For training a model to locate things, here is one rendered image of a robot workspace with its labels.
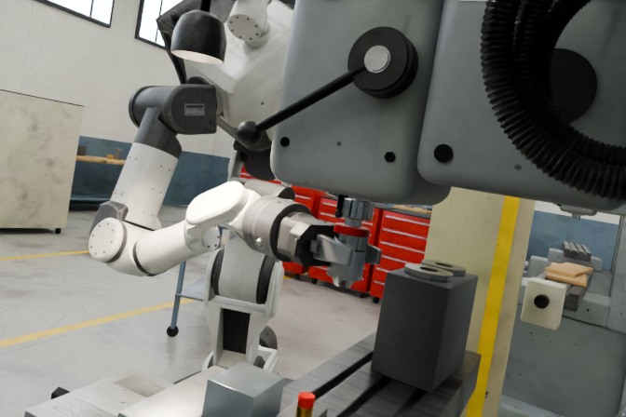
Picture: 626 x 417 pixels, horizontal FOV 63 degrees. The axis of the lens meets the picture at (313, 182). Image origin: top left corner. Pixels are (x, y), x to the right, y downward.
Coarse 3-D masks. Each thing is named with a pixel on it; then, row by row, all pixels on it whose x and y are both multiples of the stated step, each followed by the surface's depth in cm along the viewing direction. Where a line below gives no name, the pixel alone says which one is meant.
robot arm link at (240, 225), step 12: (252, 180) 86; (252, 192) 80; (264, 192) 82; (276, 192) 80; (288, 192) 81; (252, 204) 77; (264, 204) 76; (240, 216) 78; (252, 216) 75; (228, 228) 81; (240, 228) 79; (252, 240) 75
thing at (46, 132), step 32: (0, 96) 556; (32, 96) 581; (0, 128) 561; (32, 128) 586; (64, 128) 615; (0, 160) 565; (32, 160) 591; (64, 160) 621; (0, 192) 570; (32, 192) 597; (64, 192) 627; (0, 224) 575; (32, 224) 602; (64, 224) 633
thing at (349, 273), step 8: (344, 240) 65; (352, 240) 64; (360, 240) 65; (368, 240) 66; (352, 248) 64; (360, 248) 65; (360, 256) 65; (328, 264) 66; (336, 264) 65; (352, 264) 65; (360, 264) 65; (328, 272) 66; (336, 272) 65; (344, 272) 64; (352, 272) 65; (360, 272) 65; (352, 280) 65; (360, 280) 66
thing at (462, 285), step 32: (384, 288) 94; (416, 288) 91; (448, 288) 89; (384, 320) 94; (416, 320) 91; (448, 320) 91; (384, 352) 94; (416, 352) 91; (448, 352) 95; (416, 384) 90
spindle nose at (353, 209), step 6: (348, 204) 64; (354, 204) 64; (360, 204) 64; (366, 204) 64; (372, 204) 65; (342, 210) 65; (348, 210) 64; (354, 210) 64; (360, 210) 64; (366, 210) 65; (372, 210) 65; (342, 216) 65; (348, 216) 64; (354, 216) 64; (360, 216) 64; (366, 216) 65; (372, 216) 66
